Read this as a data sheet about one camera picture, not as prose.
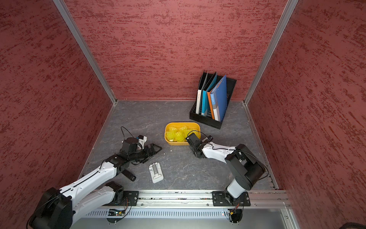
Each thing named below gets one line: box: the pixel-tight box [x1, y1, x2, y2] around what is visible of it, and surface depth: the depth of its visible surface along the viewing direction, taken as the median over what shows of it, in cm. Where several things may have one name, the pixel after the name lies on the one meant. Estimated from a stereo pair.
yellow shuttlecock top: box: [165, 126, 178, 143], surface depth 96 cm
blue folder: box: [210, 74, 228, 123], surface depth 94 cm
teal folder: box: [201, 72, 218, 117], surface depth 91 cm
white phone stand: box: [148, 162, 164, 184], surface depth 84 cm
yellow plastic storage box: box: [164, 121, 202, 146], surface depth 97 cm
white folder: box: [195, 70, 209, 115], surface depth 94 cm
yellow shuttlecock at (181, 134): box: [175, 125, 189, 142], surface depth 95 cm
